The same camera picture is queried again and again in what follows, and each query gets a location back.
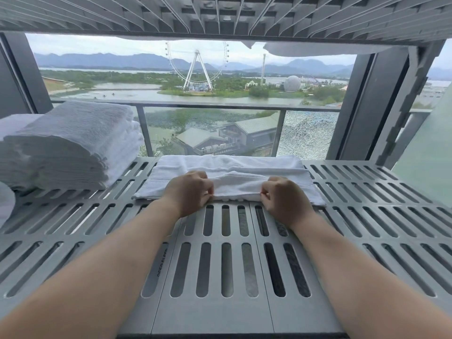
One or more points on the grey notched shelf post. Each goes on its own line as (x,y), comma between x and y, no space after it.
(406,112)

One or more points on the glass balcony railing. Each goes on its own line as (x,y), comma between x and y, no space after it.
(144,130)

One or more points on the stack of folded white towels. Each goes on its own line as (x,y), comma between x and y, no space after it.
(17,123)
(77,144)

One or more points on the grey slotted shelf board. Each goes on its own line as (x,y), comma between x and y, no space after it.
(212,314)

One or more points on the dark window frame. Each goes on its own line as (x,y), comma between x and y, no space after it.
(360,102)
(21,74)

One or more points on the person's right forearm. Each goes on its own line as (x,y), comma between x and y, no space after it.
(370,285)

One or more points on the grey ribbed shelf board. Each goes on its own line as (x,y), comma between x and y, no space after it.
(70,14)

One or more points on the person's right hand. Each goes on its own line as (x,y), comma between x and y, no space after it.
(287,204)

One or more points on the white dome building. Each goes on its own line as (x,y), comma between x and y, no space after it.
(292,83)

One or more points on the white hand towel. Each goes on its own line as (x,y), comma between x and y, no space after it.
(5,204)
(229,172)

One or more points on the pale green glass partition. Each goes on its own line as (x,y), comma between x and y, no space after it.
(427,155)

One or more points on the tall thin tower ride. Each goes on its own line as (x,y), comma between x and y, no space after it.
(263,70)

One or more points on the grey roofed building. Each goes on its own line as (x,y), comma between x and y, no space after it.
(254,127)

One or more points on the white hanging sheet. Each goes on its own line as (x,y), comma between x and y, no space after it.
(318,49)

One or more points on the person's left forearm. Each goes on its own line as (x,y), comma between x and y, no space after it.
(88,285)

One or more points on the white ferris wheel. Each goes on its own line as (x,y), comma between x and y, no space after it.
(197,72)

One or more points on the person's left hand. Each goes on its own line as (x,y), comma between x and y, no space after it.
(189,194)

